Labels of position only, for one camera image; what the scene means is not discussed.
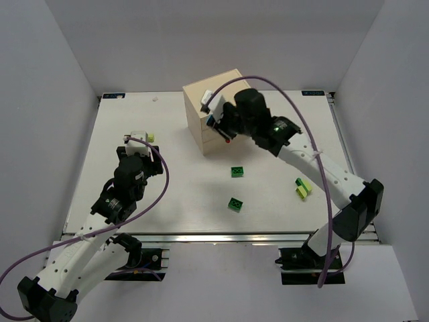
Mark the lime lego brick left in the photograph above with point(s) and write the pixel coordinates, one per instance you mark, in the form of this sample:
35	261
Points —
151	138

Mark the green and lime lego stack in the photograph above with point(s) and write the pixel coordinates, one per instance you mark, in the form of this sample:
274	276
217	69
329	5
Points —
303	188

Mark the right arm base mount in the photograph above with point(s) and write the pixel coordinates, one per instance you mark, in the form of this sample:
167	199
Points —
298	269

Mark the aluminium table rail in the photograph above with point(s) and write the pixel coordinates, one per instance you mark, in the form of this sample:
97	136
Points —
256	238

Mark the cream drawer, lower red knob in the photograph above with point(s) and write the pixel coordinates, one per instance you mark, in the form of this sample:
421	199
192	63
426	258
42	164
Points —
219	144

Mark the long teal lego brick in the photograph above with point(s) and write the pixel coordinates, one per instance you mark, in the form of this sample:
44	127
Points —
210	122

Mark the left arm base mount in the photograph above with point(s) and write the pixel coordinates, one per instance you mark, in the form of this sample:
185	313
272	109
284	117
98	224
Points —
144	263

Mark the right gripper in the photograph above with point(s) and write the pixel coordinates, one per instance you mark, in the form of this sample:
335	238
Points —
221	126

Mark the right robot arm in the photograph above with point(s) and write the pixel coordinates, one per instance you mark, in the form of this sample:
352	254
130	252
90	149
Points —
357	200

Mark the green lego brick near cabinet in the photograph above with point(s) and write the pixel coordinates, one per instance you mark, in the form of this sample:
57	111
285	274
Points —
237	171

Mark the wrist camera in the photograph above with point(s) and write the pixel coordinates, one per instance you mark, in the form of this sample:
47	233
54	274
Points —
133	143
212	105

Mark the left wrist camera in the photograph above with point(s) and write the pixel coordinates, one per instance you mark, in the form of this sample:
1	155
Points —
133	143

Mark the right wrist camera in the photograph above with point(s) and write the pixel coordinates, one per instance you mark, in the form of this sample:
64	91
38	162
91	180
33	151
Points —
212	105

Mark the green lego brick front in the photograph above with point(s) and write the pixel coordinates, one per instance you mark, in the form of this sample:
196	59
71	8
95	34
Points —
235	205

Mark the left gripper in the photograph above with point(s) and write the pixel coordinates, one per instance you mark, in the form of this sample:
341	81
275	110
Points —
155	160

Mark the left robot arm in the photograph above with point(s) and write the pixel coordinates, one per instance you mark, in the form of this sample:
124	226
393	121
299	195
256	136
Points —
97	250

